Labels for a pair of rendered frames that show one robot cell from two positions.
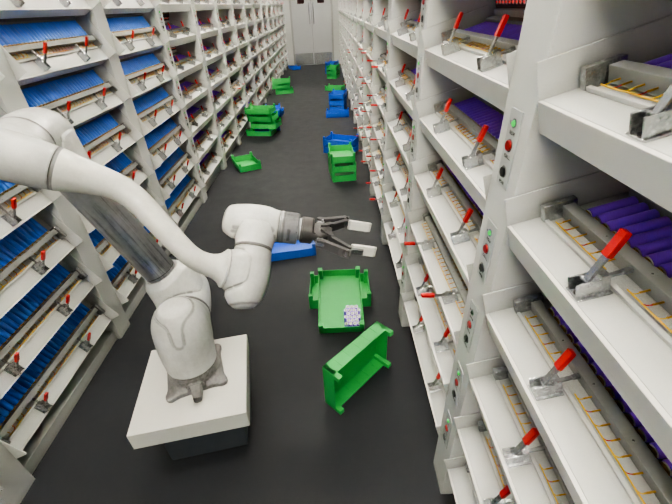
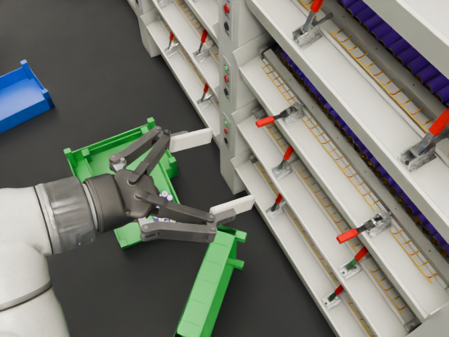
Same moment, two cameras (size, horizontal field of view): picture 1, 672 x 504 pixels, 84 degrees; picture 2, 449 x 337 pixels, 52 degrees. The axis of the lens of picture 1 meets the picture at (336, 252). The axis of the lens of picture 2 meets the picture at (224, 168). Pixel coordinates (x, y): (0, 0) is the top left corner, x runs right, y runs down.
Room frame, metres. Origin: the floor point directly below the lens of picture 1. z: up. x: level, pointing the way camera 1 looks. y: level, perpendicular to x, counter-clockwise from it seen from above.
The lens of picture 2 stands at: (0.59, 0.08, 1.23)
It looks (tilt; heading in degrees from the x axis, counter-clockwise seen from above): 56 degrees down; 333
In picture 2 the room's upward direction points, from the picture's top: straight up
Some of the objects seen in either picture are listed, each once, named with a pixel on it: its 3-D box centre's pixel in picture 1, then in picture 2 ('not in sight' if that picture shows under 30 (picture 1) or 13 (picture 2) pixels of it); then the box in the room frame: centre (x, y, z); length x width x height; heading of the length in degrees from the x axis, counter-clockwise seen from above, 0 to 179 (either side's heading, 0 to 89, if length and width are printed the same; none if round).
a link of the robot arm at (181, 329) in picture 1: (182, 332); not in sight; (0.82, 0.47, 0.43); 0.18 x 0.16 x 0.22; 15
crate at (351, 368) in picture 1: (359, 366); (212, 297); (0.94, -0.07, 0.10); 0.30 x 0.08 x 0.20; 135
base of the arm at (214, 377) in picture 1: (194, 370); not in sight; (0.79, 0.46, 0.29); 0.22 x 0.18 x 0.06; 21
